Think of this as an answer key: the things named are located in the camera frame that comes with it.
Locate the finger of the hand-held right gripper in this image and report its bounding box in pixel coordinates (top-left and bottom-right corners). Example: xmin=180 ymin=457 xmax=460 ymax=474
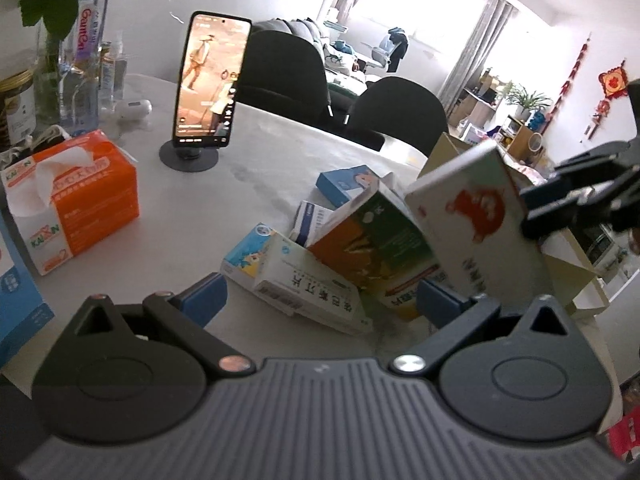
xmin=547 ymin=137 xmax=640 ymax=186
xmin=519 ymin=170 xmax=640 ymax=241

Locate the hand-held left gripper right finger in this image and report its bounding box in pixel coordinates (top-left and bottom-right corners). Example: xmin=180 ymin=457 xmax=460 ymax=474
xmin=389 ymin=279 xmax=581 ymax=376

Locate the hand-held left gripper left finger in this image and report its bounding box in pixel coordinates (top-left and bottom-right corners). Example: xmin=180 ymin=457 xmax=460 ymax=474
xmin=65 ymin=272 xmax=256 ymax=378

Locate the light blue cartoon box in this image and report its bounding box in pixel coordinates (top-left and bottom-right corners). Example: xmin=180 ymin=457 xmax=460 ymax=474
xmin=221 ymin=222 xmax=281 ymax=287

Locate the beige cardboard box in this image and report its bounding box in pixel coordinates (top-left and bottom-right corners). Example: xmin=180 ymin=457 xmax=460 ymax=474
xmin=417 ymin=131 xmax=612 ymax=317

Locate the white red print medicine box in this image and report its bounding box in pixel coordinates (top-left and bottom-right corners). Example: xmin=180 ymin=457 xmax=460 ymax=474
xmin=404 ymin=139 xmax=551 ymax=311

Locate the orange green medicine box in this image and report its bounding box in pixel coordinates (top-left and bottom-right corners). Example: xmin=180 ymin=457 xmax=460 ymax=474
xmin=306 ymin=180 xmax=446 ymax=322

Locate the white green medicine box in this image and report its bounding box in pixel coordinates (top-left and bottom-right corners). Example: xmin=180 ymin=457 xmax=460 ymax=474
xmin=252 ymin=232 xmax=375 ymax=337

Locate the white blue striped medicine box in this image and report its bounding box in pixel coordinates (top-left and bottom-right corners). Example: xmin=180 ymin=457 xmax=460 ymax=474
xmin=289 ymin=200 xmax=337 ymax=247

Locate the blue cartoon baby box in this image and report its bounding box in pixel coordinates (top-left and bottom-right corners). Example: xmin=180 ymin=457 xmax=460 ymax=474
xmin=316 ymin=165 xmax=397 ymax=209

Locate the black microwave oven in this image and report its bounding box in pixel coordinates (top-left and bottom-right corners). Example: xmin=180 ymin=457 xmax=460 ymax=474
xmin=585 ymin=232 xmax=616 ymax=266

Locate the wooden cube shelf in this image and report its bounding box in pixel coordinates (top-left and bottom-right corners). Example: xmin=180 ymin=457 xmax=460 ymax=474
xmin=505 ymin=115 xmax=548 ymax=163

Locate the red knot ornament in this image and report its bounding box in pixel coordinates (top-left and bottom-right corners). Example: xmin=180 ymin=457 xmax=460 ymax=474
xmin=590 ymin=60 xmax=628 ymax=141

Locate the potted green plant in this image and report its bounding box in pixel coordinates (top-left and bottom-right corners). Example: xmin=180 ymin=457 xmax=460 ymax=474
xmin=502 ymin=80 xmax=553 ymax=121

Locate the light wooden computer desk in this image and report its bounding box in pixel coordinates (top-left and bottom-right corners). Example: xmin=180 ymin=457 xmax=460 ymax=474
xmin=447 ymin=87 xmax=501 ymax=128

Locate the round black phone stand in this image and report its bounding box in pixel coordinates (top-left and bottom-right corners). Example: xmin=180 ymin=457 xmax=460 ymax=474
xmin=159 ymin=137 xmax=221 ymax=173

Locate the orange tissue pack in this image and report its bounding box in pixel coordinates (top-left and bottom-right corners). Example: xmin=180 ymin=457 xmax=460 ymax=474
xmin=0 ymin=130 xmax=141 ymax=277

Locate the grey curtain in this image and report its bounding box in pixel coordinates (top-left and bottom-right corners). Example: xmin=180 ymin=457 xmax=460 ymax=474
xmin=437 ymin=0 xmax=518 ymax=116

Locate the dark dining chair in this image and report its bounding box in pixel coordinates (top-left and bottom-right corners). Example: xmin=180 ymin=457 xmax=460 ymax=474
xmin=345 ymin=76 xmax=450 ymax=157
xmin=240 ymin=29 xmax=333 ymax=128

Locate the large blue box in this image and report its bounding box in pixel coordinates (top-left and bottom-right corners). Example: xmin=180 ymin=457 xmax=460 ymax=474
xmin=0 ymin=212 xmax=56 ymax=368

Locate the small white case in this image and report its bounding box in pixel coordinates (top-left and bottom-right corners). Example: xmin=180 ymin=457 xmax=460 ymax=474
xmin=111 ymin=99 xmax=153 ymax=122

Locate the black smartphone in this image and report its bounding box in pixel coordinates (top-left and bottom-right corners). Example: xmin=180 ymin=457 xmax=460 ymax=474
xmin=172 ymin=10 xmax=252 ymax=150

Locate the dark jacket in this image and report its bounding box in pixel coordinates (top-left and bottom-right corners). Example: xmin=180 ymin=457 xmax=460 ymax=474
xmin=386 ymin=26 xmax=410 ymax=73

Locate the white office chair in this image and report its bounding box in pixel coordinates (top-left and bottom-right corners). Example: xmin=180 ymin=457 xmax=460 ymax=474
xmin=367 ymin=27 xmax=408 ymax=73

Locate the small clear bottle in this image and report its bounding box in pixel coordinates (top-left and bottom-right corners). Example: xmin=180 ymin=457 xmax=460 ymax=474
xmin=99 ymin=30 xmax=130 ymax=102

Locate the glass vase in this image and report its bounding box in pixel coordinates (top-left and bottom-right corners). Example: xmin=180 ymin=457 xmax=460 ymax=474
xmin=35 ymin=25 xmax=81 ymax=131

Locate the gold lid jar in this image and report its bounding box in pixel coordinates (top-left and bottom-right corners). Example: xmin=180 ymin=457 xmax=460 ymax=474
xmin=0 ymin=69 xmax=38 ymax=153

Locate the grey sofa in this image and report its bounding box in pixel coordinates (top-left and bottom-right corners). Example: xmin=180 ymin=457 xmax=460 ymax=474
xmin=252 ymin=17 xmax=371 ymax=96

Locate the short red chili string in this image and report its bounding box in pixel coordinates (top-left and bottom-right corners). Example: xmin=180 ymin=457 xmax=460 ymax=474
xmin=552 ymin=45 xmax=591 ymax=121

